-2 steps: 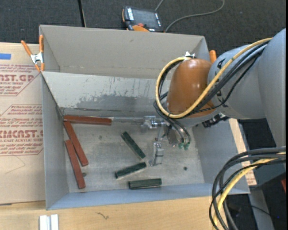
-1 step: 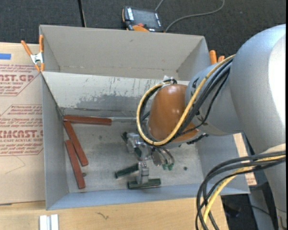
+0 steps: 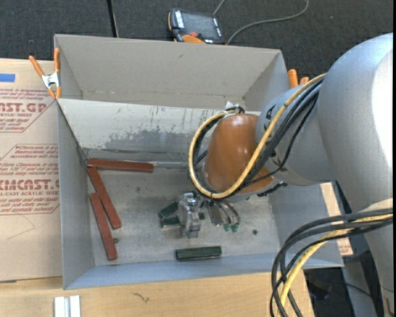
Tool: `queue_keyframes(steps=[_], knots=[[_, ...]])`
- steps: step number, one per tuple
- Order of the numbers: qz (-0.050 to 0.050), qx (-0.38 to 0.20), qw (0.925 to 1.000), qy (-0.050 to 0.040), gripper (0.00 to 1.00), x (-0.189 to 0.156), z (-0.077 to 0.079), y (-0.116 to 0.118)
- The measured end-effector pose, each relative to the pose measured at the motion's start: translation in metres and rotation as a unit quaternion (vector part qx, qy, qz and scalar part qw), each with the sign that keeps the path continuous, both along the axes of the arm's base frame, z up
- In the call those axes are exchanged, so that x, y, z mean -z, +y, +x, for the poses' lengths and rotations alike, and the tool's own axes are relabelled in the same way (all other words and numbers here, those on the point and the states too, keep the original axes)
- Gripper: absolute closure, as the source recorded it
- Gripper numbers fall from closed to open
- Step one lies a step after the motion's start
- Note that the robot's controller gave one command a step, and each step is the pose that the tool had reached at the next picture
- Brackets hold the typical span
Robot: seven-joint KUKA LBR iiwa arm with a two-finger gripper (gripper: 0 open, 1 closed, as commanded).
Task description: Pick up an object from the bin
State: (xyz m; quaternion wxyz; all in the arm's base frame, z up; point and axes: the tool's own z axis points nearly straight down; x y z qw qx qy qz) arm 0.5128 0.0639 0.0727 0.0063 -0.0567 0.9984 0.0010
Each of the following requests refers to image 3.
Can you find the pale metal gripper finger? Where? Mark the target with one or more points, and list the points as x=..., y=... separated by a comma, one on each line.
x=194, y=230
x=189, y=200

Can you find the dark green flat block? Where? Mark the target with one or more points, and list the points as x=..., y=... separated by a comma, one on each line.
x=198, y=253
x=168, y=210
x=170, y=222

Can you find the grey metal bin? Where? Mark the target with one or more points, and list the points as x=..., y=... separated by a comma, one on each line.
x=145, y=239

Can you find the red-brown flat block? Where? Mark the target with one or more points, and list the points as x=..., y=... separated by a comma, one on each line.
x=104, y=230
x=120, y=165
x=105, y=200

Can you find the brown cardboard board red print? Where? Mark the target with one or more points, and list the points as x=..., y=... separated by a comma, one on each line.
x=26, y=236

